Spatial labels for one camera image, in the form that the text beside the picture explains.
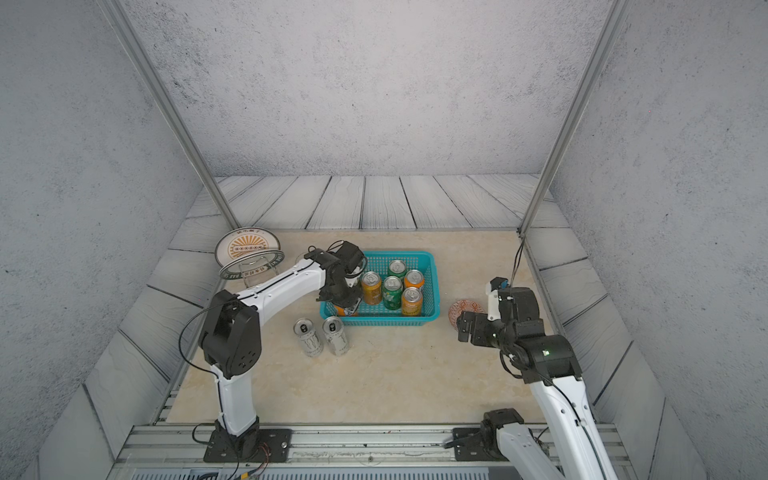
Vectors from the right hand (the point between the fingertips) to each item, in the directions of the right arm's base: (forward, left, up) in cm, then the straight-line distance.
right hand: (478, 322), depth 71 cm
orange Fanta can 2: (+21, +14, -11) cm, 27 cm away
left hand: (+13, +33, -13) cm, 38 cm away
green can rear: (+25, +19, -11) cm, 33 cm away
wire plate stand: (+25, +64, -9) cm, 70 cm away
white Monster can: (0, +42, -10) cm, 43 cm away
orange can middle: (+18, +27, -11) cm, 34 cm away
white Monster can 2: (+1, +36, -8) cm, 36 cm away
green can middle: (+16, +21, -12) cm, 29 cm away
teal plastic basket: (+14, +26, -21) cm, 36 cm away
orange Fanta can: (+9, +36, -11) cm, 39 cm away
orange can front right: (+13, +15, -12) cm, 23 cm away
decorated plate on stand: (+30, +70, -8) cm, 76 cm away
